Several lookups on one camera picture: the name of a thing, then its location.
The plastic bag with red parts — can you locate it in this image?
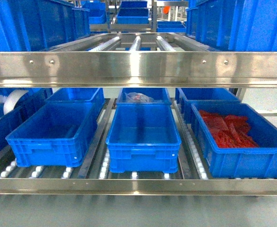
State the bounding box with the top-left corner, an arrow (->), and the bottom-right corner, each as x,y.
124,92 -> 162,104

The blue bin with red parts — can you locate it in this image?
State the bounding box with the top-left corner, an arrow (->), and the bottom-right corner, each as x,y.
191,102 -> 277,178

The large blue bin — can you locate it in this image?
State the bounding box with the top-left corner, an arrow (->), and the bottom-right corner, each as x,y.
186,0 -> 277,52
0,0 -> 90,52

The blue bin front left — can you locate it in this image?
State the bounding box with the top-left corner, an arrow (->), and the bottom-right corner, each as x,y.
6,103 -> 97,167

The red parts pile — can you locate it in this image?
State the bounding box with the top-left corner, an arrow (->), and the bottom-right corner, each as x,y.
199,110 -> 259,148

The blue bin far left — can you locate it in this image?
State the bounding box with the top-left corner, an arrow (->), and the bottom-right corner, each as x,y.
0,88 -> 52,151

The white roll of tape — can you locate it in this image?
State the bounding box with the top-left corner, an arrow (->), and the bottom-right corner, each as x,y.
3,89 -> 29,115

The stainless steel flow rack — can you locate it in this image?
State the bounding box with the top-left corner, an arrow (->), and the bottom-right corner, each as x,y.
0,33 -> 277,195

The large blue bin upper right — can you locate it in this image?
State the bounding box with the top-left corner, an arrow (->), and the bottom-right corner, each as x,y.
186,0 -> 277,52

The blue bin rear middle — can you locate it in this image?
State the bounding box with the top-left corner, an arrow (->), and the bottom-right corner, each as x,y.
116,87 -> 172,105

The large blue bin upper left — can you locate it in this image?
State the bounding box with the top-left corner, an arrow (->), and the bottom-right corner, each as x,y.
0,0 -> 90,52

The blue bin rear left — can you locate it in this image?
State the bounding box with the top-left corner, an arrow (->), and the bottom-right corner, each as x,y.
45,87 -> 105,123

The blue bin rear right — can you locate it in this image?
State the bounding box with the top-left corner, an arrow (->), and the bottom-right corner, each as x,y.
175,88 -> 240,124

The blue bin front middle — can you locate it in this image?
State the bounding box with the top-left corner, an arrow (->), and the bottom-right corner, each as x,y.
106,104 -> 182,174

